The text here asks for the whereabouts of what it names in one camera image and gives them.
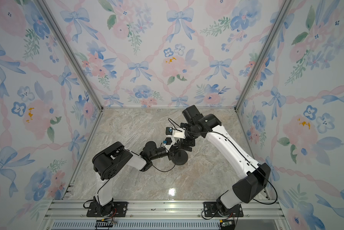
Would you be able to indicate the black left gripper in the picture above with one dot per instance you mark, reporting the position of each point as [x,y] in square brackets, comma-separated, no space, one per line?
[171,153]

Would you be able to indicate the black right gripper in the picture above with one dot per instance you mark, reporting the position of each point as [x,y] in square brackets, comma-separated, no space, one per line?
[183,142]

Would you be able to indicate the black round microphone stand base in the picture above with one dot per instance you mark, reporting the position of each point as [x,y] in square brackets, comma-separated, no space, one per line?
[180,157]

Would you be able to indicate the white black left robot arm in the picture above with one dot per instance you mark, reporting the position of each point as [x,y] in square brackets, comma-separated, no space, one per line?
[110,161]

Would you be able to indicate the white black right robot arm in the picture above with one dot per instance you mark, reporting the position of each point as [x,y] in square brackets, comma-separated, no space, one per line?
[253,176]

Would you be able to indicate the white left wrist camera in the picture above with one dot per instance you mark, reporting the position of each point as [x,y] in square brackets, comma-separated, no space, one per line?
[168,143]

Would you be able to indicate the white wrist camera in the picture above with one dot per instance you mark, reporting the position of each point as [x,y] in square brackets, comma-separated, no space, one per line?
[177,133]
[168,143]

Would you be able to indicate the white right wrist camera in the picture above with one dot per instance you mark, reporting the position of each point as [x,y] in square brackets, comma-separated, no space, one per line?
[177,133]

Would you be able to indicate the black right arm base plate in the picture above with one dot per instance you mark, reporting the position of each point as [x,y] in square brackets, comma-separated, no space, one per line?
[216,209]

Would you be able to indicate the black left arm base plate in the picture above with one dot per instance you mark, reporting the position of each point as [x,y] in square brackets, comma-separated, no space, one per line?
[113,209]

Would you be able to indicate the aluminium mounting rail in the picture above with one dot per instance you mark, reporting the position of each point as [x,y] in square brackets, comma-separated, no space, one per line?
[164,215]

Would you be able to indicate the aluminium right corner post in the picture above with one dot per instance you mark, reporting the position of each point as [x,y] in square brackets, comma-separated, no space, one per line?
[278,23]

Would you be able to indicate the aluminium corner post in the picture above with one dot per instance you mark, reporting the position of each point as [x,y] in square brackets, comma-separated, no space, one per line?
[54,26]
[278,23]

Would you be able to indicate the aluminium left corner post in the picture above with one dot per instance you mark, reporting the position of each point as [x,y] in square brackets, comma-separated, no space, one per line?
[54,26]

